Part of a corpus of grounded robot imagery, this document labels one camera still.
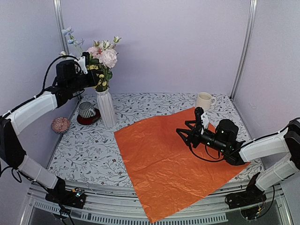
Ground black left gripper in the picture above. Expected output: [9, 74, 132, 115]
[68, 68, 104, 93]

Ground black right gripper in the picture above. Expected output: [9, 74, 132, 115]
[176, 120, 227, 154]

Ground yellow small flower sprig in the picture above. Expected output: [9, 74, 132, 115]
[87, 64, 112, 92]

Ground pink rose flower stem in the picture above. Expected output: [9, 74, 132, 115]
[87, 41, 103, 63]

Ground white ribbed ceramic vase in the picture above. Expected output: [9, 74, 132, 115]
[96, 89, 116, 128]

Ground small blue flower stem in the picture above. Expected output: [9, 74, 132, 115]
[61, 26, 84, 56]

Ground orange tissue paper sheet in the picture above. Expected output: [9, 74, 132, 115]
[114, 108, 245, 223]

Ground white rose flower stem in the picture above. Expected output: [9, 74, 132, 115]
[102, 36, 121, 49]

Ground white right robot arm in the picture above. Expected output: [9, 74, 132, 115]
[176, 118, 300, 204]

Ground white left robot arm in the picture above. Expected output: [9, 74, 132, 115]
[0, 58, 101, 203]

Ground cream ceramic mug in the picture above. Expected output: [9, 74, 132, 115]
[195, 92, 216, 111]

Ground striped black white cup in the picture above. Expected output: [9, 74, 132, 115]
[78, 101, 96, 119]

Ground dark red saucer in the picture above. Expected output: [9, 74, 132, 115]
[76, 109, 101, 125]

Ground pink patterned ball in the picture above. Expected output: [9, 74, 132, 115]
[51, 117, 70, 134]

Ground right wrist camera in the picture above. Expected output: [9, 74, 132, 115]
[195, 107, 209, 134]

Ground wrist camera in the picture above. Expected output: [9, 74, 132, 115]
[78, 52, 90, 75]
[195, 107, 209, 134]

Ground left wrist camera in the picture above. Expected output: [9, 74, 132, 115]
[78, 52, 90, 75]

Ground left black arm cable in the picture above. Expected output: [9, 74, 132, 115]
[0, 55, 78, 118]

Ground left aluminium frame post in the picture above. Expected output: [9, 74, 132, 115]
[53, 0, 69, 53]

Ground aluminium frame post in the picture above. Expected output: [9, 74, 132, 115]
[230, 0, 257, 101]
[53, 0, 69, 53]

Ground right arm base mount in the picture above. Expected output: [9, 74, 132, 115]
[225, 172, 267, 220]

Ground aluminium front rail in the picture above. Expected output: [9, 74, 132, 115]
[22, 181, 296, 225]

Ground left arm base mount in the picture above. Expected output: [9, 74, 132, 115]
[45, 178, 86, 209]

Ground right aluminium frame post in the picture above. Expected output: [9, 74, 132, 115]
[230, 0, 257, 101]

